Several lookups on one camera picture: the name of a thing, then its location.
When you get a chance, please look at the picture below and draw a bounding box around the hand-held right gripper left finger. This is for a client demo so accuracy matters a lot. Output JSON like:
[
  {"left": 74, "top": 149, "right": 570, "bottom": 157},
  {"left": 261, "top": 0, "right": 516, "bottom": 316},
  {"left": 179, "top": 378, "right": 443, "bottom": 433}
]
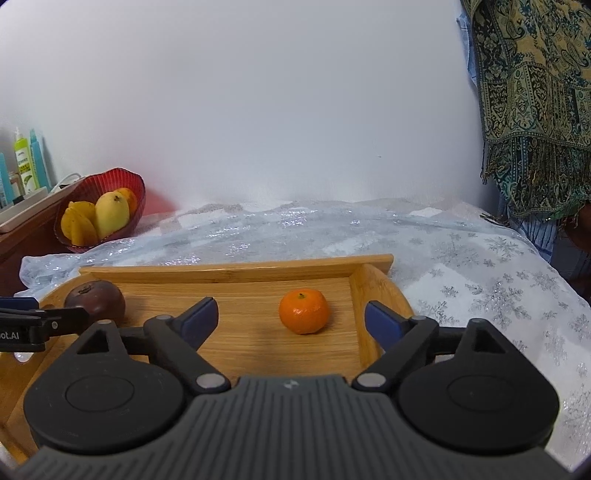
[{"left": 76, "top": 298, "right": 232, "bottom": 395}]

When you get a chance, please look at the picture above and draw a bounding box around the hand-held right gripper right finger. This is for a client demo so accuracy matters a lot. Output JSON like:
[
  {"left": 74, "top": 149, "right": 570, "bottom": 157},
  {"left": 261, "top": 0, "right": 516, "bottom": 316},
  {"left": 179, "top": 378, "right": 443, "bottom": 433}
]
[{"left": 352, "top": 300, "right": 504, "bottom": 395}]

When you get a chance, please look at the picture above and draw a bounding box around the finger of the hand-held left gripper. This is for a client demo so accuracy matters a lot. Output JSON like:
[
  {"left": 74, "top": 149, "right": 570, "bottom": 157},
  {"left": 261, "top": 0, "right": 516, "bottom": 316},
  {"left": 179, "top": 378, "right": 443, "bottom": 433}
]
[{"left": 0, "top": 296, "right": 90, "bottom": 340}]

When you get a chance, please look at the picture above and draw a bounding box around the wooden tray with handles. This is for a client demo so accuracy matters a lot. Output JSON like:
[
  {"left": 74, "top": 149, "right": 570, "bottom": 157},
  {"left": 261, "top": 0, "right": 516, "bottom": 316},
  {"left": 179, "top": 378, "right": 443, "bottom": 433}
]
[{"left": 0, "top": 254, "right": 416, "bottom": 464}]

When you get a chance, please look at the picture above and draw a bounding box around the dark purple round fruit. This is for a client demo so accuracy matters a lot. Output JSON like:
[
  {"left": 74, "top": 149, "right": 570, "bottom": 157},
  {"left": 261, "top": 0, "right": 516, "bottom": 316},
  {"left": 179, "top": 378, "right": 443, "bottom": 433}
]
[{"left": 64, "top": 280, "right": 126, "bottom": 326}]

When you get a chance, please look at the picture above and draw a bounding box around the medium mandarin orange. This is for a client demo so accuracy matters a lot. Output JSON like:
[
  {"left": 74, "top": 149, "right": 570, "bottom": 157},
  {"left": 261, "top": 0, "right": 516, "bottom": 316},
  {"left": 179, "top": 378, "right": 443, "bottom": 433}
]
[{"left": 278, "top": 288, "right": 330, "bottom": 335}]

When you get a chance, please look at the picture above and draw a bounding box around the dark wooden cabinet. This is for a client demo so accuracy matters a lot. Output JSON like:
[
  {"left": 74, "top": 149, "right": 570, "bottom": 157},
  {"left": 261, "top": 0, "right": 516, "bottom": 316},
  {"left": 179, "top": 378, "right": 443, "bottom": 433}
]
[{"left": 0, "top": 178, "right": 90, "bottom": 298}]

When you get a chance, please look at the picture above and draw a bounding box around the yellow starfruit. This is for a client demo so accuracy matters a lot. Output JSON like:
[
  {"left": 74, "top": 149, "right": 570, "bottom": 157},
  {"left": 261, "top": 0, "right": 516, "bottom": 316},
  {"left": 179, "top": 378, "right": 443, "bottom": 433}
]
[{"left": 61, "top": 201, "right": 100, "bottom": 247}]

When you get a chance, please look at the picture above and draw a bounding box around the white organizer tray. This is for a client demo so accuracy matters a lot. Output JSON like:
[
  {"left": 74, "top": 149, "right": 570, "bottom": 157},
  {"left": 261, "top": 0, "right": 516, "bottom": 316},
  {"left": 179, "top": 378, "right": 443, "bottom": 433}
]
[{"left": 0, "top": 186, "right": 51, "bottom": 217}]

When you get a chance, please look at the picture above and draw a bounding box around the yellow mango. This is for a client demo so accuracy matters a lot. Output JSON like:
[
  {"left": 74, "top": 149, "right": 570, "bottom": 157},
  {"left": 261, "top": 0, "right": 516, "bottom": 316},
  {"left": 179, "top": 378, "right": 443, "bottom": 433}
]
[{"left": 95, "top": 192, "right": 131, "bottom": 239}]

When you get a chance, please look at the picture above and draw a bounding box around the orange in red bowl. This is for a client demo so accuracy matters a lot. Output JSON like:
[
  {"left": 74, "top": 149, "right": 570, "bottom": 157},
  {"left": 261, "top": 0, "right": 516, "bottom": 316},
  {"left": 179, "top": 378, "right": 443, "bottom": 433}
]
[{"left": 115, "top": 187, "right": 138, "bottom": 217}]

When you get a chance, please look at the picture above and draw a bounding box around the green white bottle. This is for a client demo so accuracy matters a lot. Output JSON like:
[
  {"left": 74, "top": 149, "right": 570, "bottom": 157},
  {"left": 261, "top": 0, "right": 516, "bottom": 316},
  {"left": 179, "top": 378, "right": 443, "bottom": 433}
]
[{"left": 13, "top": 127, "right": 40, "bottom": 195}]

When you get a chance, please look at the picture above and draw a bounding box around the tall teal box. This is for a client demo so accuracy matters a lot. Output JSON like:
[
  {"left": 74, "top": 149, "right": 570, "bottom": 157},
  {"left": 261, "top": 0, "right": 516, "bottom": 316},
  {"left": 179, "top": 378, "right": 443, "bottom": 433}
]
[{"left": 29, "top": 129, "right": 51, "bottom": 191}]

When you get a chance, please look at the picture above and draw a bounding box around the red glass bowl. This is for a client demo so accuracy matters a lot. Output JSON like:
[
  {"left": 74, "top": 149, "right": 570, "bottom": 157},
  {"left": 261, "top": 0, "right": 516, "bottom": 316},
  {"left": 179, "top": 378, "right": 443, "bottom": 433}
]
[{"left": 53, "top": 168, "right": 147, "bottom": 254}]

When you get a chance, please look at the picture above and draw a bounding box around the brown wooden furniture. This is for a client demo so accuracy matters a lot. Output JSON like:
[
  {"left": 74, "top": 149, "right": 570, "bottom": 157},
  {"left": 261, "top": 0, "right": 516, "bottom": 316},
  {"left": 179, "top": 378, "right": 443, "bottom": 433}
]
[{"left": 556, "top": 203, "right": 591, "bottom": 259}]

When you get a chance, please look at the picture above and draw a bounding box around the green paisley fringed scarf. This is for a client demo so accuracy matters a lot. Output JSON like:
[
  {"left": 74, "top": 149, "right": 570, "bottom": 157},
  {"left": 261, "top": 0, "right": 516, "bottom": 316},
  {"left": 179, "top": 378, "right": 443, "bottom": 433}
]
[{"left": 462, "top": 0, "right": 591, "bottom": 220}]

